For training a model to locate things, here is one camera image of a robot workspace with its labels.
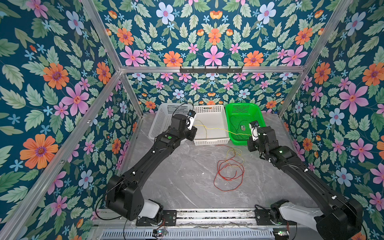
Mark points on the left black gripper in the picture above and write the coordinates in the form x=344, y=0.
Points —
x=189, y=136

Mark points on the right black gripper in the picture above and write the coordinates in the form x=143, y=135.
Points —
x=252, y=144

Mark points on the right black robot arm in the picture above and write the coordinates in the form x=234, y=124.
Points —
x=334, y=218

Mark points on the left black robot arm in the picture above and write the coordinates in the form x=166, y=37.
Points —
x=124, y=193

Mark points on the cream perforated basket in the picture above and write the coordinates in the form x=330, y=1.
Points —
x=211, y=122

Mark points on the white mesh basket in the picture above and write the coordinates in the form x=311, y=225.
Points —
x=164, y=115

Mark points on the green plastic basket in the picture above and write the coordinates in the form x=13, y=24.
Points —
x=239, y=114

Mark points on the black hook bar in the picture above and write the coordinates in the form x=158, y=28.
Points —
x=208, y=70

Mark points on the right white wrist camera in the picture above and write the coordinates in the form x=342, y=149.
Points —
x=254, y=126

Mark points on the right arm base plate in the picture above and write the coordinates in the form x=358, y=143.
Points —
x=263, y=218

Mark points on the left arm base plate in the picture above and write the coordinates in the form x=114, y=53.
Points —
x=163, y=218

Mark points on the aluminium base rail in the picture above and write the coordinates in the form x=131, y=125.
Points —
x=201, y=224

